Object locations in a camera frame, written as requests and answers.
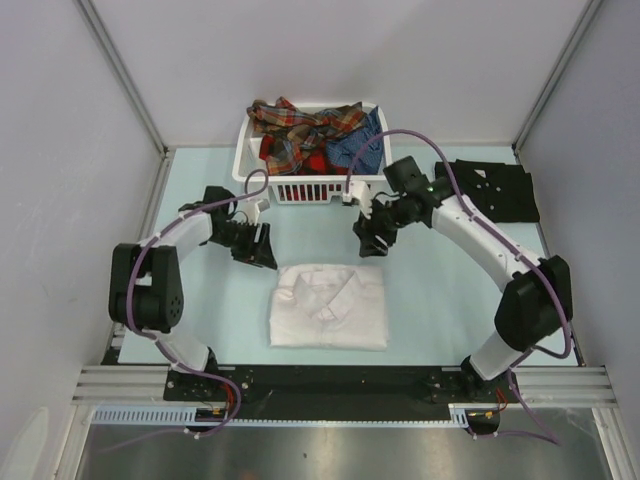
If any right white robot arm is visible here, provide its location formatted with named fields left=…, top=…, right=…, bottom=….
left=342, top=157, right=573, bottom=401

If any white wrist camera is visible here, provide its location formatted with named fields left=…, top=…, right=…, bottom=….
left=342, top=180, right=373, bottom=219
left=240, top=198, right=270, bottom=225

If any blue checked shirt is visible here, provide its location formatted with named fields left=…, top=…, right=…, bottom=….
left=326, top=106, right=384, bottom=175

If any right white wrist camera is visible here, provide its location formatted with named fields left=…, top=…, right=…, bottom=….
left=342, top=180, right=373, bottom=219

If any white long sleeve shirt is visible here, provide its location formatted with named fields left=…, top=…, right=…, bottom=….
left=269, top=264, right=390, bottom=351

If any aluminium corner post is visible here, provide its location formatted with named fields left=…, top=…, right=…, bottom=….
left=511, top=0, right=605, bottom=157
left=73, top=0, right=168, bottom=159

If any left aluminium corner post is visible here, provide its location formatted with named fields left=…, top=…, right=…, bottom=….
left=73, top=0, right=168, bottom=159

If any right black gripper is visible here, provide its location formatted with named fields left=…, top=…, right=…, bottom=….
left=352, top=196, right=411, bottom=259

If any red black plaid shirt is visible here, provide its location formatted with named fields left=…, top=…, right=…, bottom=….
left=275, top=153, right=347, bottom=204

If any brown plaid shirt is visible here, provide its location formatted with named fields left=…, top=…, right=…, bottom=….
left=246, top=97, right=367, bottom=176

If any folded black shirt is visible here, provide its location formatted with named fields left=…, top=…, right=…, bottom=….
left=449, top=159, right=540, bottom=223

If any white plastic laundry basket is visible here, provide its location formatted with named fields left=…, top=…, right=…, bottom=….
left=232, top=101, right=391, bottom=201

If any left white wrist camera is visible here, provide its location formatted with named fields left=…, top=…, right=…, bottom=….
left=240, top=198, right=270, bottom=225

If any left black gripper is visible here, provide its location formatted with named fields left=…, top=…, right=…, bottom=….
left=209, top=220, right=276, bottom=269

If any right aluminium corner post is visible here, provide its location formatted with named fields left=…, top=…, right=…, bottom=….
left=511, top=0, right=605, bottom=157

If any aluminium frame rail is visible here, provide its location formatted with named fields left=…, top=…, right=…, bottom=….
left=72, top=365, right=169, bottom=405

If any white slotted cable duct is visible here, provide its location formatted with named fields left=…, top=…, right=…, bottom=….
left=92, top=405, right=468, bottom=428

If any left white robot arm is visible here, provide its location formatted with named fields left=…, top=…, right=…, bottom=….
left=108, top=186, right=277, bottom=400

